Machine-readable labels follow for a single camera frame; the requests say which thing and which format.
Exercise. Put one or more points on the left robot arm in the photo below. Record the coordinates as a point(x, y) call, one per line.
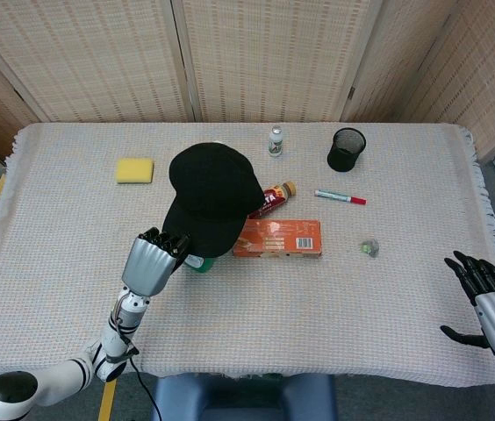
point(81, 359)

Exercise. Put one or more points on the small white drink bottle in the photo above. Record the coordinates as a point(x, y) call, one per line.
point(276, 142)

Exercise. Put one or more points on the Costa coffee bottle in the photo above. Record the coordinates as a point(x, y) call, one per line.
point(276, 197)

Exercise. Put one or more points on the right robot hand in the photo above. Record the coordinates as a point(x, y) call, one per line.
point(491, 307)

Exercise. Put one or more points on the small clear plastic wrapper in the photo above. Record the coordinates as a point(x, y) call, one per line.
point(370, 248)

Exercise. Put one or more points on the green jar yellow lid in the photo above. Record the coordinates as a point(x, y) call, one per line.
point(199, 264)

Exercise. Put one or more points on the wicker folding screen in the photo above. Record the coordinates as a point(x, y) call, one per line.
point(247, 57)

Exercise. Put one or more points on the yellow sponge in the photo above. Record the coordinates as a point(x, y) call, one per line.
point(135, 170)

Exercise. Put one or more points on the black mesh pen holder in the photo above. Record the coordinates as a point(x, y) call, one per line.
point(346, 150)

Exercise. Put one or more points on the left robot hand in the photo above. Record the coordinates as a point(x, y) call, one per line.
point(153, 263)

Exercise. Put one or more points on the orange cardboard box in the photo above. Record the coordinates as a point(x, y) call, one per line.
point(278, 239)

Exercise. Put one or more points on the black baseball cap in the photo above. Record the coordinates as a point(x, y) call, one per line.
point(212, 197)

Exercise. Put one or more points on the white woven tablecloth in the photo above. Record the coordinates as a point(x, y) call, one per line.
point(300, 316)

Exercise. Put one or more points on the red capped marker pen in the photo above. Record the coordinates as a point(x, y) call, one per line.
point(339, 197)

